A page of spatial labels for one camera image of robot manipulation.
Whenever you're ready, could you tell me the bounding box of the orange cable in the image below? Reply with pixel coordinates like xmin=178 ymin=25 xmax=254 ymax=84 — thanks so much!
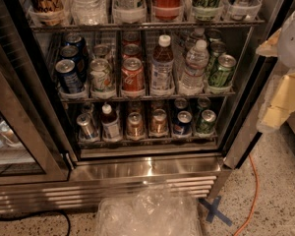
xmin=233 ymin=154 xmax=260 ymax=236

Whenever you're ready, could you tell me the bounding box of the red cola bottle top shelf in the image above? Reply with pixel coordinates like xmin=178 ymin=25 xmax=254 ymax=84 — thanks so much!
xmin=152 ymin=0 xmax=181 ymax=21

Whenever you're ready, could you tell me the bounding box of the middle red cola can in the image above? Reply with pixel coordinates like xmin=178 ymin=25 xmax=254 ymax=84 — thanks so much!
xmin=122 ymin=44 xmax=142 ymax=59

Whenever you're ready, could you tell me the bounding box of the rear red cola can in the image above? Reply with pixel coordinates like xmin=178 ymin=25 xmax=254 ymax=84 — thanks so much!
xmin=122 ymin=30 xmax=141 ymax=46

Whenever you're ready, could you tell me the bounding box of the green bottle top shelf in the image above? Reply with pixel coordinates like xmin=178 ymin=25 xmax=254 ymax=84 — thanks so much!
xmin=192 ymin=0 xmax=220 ymax=21

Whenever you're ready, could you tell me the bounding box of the stainless steel fridge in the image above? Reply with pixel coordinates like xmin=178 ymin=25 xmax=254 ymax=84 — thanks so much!
xmin=0 ymin=0 xmax=295 ymax=214

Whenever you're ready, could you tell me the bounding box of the front red cola can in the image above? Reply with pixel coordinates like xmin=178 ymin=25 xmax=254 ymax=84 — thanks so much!
xmin=121 ymin=58 xmax=146 ymax=97

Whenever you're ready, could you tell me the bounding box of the white green soda can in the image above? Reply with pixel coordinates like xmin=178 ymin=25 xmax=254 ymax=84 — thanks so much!
xmin=92 ymin=44 xmax=113 ymax=63
xmin=89 ymin=58 xmax=116 ymax=99

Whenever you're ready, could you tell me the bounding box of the middle green soda can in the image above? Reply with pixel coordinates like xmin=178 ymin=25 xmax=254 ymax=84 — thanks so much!
xmin=206 ymin=41 xmax=227 ymax=74

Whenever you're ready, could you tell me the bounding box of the green can bottom shelf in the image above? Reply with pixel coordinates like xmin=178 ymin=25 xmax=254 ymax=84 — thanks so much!
xmin=196 ymin=109 xmax=216 ymax=136

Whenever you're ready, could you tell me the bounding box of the rear white green soda can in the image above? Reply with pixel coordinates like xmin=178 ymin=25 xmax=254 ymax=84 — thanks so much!
xmin=92 ymin=44 xmax=113 ymax=63

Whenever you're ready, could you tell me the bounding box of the middle blue soda can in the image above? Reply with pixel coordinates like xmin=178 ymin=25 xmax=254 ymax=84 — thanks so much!
xmin=60 ymin=45 xmax=87 ymax=83

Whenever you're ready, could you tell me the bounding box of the glass fridge door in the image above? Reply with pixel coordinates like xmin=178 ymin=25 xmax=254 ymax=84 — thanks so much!
xmin=0 ymin=27 xmax=70 ymax=186

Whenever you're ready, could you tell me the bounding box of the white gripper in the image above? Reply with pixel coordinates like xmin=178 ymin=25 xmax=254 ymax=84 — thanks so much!
xmin=256 ymin=11 xmax=295 ymax=133

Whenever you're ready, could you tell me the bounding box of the blue tape cross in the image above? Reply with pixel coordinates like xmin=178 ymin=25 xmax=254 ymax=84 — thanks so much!
xmin=199 ymin=196 xmax=232 ymax=226

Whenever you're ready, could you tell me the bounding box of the orange can shelf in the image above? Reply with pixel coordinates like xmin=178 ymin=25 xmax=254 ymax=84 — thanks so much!
xmin=150 ymin=108 xmax=168 ymax=136
xmin=127 ymin=112 xmax=145 ymax=140

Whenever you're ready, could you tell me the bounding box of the silver can bottom shelf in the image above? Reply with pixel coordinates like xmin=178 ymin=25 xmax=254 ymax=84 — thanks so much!
xmin=77 ymin=113 xmax=98 ymax=140

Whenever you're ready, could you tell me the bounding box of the rear blue soda can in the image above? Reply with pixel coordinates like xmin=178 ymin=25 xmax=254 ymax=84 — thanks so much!
xmin=64 ymin=32 xmax=89 ymax=58

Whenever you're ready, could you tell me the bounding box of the blue soda can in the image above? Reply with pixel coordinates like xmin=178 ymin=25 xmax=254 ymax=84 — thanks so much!
xmin=55 ymin=59 xmax=85 ymax=93
xmin=60 ymin=45 xmax=87 ymax=83
xmin=64 ymin=32 xmax=89 ymax=58

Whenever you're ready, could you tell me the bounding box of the red cola can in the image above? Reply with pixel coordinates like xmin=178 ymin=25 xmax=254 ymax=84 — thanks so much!
xmin=121 ymin=58 xmax=146 ymax=97
xmin=122 ymin=44 xmax=142 ymax=59
xmin=122 ymin=30 xmax=141 ymax=46

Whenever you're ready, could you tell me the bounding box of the clear water bottle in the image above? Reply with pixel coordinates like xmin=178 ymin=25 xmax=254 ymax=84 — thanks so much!
xmin=185 ymin=28 xmax=206 ymax=51
xmin=179 ymin=39 xmax=209 ymax=95

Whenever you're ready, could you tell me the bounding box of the front orange can bottom shelf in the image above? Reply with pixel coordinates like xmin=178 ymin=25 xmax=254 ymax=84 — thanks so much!
xmin=127 ymin=112 xmax=145 ymax=140

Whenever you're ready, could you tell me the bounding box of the front blue soda can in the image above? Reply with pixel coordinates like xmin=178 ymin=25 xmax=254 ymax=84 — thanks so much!
xmin=55 ymin=59 xmax=85 ymax=93

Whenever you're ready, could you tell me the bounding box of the clear plastic bin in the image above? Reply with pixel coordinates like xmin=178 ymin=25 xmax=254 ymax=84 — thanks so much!
xmin=94 ymin=187 xmax=203 ymax=236

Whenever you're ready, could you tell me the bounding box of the white label bottle top shelf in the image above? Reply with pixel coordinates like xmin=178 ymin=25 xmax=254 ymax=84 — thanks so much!
xmin=112 ymin=0 xmax=146 ymax=24

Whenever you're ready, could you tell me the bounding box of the small tea bottle bottom shelf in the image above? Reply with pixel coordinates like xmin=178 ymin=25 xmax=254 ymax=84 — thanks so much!
xmin=100 ymin=103 xmax=121 ymax=141

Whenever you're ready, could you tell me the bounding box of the brown tea bottle white cap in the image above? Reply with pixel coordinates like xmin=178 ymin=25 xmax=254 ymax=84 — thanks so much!
xmin=150 ymin=34 xmax=174 ymax=96

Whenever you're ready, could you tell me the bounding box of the black cable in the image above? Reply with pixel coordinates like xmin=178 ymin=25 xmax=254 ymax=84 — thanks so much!
xmin=0 ymin=209 xmax=72 ymax=236

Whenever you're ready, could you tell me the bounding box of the clear bottle top shelf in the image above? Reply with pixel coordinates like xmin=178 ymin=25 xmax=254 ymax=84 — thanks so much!
xmin=71 ymin=0 xmax=107 ymax=26

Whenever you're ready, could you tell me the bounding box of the front white green soda can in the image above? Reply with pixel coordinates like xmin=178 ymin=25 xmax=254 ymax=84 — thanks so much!
xmin=89 ymin=58 xmax=116 ymax=99

